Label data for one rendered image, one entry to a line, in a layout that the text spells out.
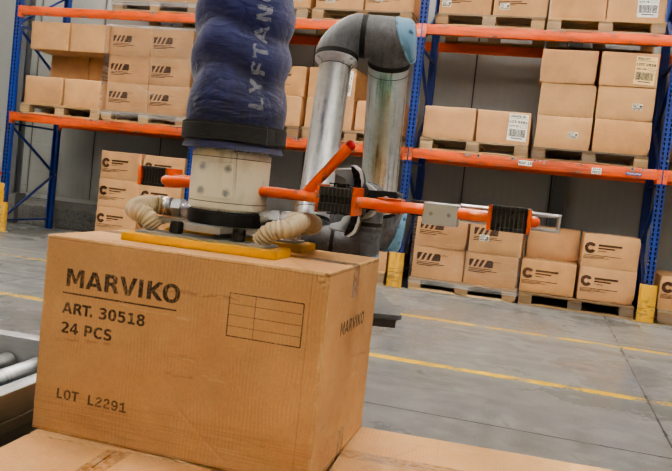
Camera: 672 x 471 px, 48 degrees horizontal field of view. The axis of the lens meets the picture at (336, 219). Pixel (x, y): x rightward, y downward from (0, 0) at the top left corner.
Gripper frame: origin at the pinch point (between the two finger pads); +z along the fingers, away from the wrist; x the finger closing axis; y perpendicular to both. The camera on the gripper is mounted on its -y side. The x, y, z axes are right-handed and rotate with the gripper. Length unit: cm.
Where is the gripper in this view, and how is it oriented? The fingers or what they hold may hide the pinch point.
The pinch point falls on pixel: (352, 201)
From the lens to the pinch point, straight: 158.0
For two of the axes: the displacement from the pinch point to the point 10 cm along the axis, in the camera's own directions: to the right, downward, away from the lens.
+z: -2.1, 0.2, -9.8
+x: 1.0, -9.9, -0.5
